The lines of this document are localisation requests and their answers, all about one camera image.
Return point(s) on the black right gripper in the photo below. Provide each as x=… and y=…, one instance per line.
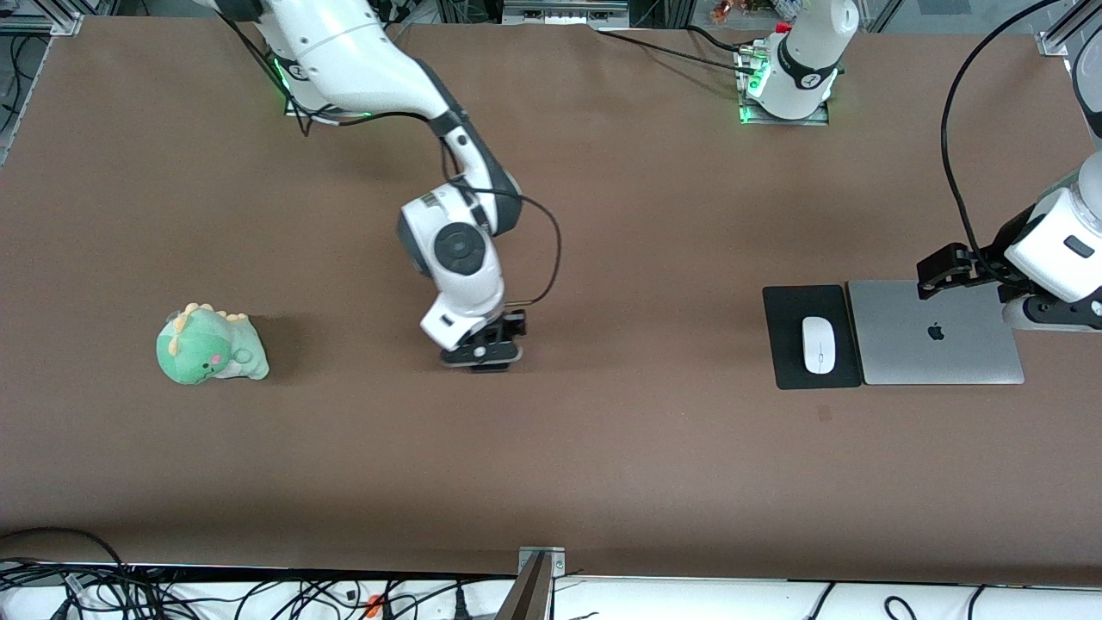
x=511, y=325

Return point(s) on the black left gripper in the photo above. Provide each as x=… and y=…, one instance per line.
x=983, y=259

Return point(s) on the black phone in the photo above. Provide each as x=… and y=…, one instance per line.
x=492, y=368

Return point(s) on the white computer mouse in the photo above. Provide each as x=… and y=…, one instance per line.
x=819, y=345

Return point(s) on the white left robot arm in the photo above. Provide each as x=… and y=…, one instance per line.
x=805, y=52

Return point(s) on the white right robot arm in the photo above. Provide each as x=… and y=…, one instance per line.
x=362, y=60

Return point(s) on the black mouse pad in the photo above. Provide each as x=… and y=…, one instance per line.
x=788, y=344

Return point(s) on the grey closed laptop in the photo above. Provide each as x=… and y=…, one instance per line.
x=934, y=344

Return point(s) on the aluminium corner profile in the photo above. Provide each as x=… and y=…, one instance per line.
x=1061, y=30

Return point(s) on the aluminium profile bar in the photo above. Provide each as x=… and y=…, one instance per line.
x=525, y=594

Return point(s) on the green dinosaur plush toy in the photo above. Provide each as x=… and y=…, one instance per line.
x=207, y=346

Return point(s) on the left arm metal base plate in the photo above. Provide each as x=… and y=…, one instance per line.
x=783, y=119

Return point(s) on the metal table edge bracket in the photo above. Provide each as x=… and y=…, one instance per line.
x=541, y=560

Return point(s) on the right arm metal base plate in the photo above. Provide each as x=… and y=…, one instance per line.
x=297, y=108

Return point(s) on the aluminium frame rail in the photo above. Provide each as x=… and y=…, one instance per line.
x=565, y=10

